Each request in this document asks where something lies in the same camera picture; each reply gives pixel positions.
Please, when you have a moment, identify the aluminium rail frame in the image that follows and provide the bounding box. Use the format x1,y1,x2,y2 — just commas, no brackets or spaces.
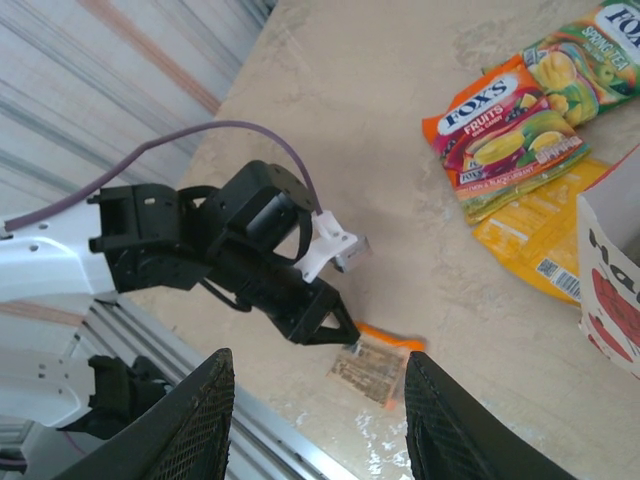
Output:
74,294,361,480

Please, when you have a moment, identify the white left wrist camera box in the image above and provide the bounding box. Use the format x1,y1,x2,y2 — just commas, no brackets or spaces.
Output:
294,212,372,281

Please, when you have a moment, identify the green Fox's spring tea bag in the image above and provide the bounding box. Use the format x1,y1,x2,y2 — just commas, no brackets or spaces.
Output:
522,0,640,126

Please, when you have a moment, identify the white red printed paper bag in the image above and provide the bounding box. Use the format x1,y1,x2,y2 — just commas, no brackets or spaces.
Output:
576,144,640,381

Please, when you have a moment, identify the yellow snack packet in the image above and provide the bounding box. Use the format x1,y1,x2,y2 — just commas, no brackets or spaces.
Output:
472,157,614,307

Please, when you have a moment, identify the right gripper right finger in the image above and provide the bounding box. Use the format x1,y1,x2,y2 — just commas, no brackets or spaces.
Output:
403,351,576,480

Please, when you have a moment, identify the orange red Fox's fruits bag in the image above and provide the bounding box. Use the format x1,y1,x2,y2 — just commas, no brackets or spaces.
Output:
421,53,592,226

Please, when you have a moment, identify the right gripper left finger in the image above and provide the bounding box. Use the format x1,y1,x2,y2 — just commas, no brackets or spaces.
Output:
54,348,236,480

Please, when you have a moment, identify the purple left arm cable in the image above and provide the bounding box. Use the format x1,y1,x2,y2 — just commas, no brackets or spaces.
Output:
0,121,326,474

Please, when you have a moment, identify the small orange snack packet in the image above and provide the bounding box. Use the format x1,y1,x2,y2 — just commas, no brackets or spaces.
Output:
325,322,427,409

